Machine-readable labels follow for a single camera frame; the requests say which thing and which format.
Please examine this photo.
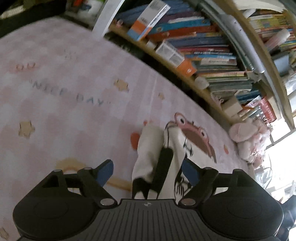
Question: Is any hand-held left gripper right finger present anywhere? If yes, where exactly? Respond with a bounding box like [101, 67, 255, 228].
[179, 158, 260, 207]

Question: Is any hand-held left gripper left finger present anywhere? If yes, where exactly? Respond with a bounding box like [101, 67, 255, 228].
[39, 159, 115, 207]

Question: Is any cream printed t-shirt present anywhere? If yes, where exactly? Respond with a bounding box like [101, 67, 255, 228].
[131, 123, 197, 200]

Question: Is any white pink plush bunny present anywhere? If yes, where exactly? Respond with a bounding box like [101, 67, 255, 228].
[229, 118, 271, 165]

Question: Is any white square pen holder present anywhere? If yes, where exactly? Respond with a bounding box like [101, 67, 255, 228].
[221, 95, 242, 116]

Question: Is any pink checked cartoon desk mat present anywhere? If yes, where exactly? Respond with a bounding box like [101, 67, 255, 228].
[0, 17, 262, 234]

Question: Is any clear pen cup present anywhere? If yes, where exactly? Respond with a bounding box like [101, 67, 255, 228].
[242, 96, 262, 118]

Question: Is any white charger block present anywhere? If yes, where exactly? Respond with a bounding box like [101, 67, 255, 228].
[195, 76, 209, 89]

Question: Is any thick red book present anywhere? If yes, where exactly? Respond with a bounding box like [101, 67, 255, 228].
[257, 97, 277, 122]

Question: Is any flat white orange box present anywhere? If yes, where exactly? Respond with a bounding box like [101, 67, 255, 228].
[155, 39, 197, 77]

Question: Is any row of books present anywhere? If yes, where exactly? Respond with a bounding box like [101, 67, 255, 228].
[114, 0, 262, 105]

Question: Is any white wooden bookshelf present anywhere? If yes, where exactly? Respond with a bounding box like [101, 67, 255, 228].
[91, 0, 296, 149]

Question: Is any tall white blue orange box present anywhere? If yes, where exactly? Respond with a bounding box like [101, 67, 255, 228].
[127, 0, 171, 42]

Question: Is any stack of thin booklets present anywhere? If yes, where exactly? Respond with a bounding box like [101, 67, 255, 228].
[243, 8, 296, 77]

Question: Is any thin grey cable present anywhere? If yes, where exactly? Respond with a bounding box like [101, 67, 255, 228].
[254, 153, 278, 186]

